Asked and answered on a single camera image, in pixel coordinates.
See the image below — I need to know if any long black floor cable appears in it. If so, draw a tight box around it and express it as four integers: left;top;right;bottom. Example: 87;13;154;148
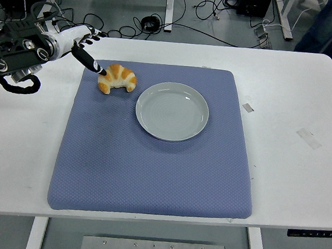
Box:
155;21;242;48

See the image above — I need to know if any grey round plate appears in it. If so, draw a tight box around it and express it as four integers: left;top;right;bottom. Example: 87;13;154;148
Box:
132;78;213;147

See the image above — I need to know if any black floor box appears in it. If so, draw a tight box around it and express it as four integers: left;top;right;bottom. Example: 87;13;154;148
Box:
236;0;274;19

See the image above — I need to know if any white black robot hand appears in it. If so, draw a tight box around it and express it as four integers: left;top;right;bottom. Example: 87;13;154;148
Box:
52;22;112;77

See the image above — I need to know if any coiled black cable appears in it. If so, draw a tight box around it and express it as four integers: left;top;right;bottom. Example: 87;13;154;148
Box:
140;13;163;33

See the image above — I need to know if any grey metal floor pedal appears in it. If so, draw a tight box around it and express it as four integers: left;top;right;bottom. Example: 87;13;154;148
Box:
252;23;275;51

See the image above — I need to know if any white desk leg with foot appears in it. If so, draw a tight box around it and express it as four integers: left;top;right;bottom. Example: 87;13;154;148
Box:
269;0;298;41

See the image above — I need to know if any large grey tape strip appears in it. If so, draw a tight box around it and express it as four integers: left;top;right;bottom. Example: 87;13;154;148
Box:
295;127;324;151

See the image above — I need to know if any blue quilted mat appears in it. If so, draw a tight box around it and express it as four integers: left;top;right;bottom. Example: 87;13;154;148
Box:
45;52;268;232

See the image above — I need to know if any golden croissant bread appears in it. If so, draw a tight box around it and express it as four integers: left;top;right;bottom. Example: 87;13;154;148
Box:
96;62;139;98

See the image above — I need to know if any black table control panel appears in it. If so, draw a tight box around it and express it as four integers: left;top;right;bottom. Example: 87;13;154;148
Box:
287;225;332;242

